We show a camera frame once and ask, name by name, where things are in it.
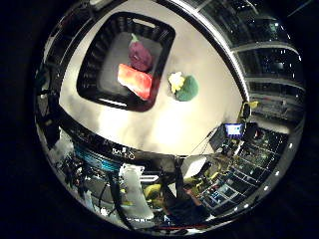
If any yellow object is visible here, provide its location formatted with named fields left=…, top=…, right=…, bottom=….
left=143, top=183, right=162, bottom=201

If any computer monitor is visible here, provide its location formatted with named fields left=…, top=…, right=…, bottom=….
left=224, top=122, right=246, bottom=139

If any blue cylindrical part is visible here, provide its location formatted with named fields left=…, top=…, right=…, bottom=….
left=73, top=144, right=122, bottom=173

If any white flat panel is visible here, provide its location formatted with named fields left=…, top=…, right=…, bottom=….
left=180, top=155, right=207, bottom=180

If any purple eggplant plush toy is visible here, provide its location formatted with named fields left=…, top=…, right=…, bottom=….
left=128, top=33, right=155, bottom=73

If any red plush toy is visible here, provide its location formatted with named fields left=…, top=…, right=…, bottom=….
left=117, top=63, right=155, bottom=102

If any black plastic basket container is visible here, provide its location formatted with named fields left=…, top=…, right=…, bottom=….
left=75, top=11, right=177, bottom=114

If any person in dark clothes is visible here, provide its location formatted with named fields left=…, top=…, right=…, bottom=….
left=159, top=183, right=213, bottom=228

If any green broccoli plush toy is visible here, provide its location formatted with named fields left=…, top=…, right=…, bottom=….
left=166, top=71, right=200, bottom=103

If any yellow and black clamp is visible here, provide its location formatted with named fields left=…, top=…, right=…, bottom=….
left=239, top=100, right=259, bottom=120

